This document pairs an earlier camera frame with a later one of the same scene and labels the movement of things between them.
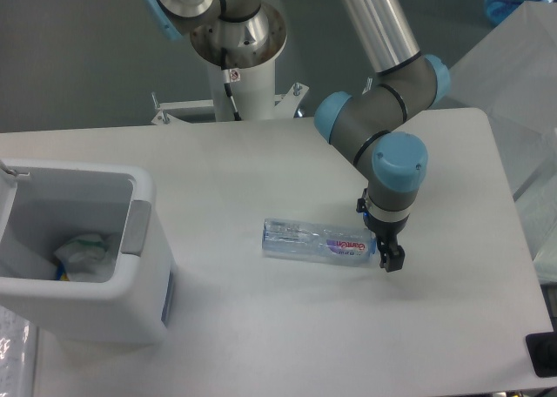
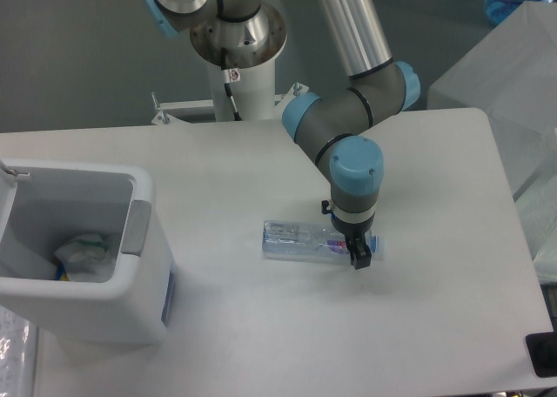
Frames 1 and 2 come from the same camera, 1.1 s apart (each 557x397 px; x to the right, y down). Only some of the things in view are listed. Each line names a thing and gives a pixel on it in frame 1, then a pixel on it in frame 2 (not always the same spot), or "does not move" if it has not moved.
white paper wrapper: [87, 259] does not move
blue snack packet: [61, 274] does not move
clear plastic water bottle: [307, 238] does not move
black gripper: [392, 255] → [354, 232]
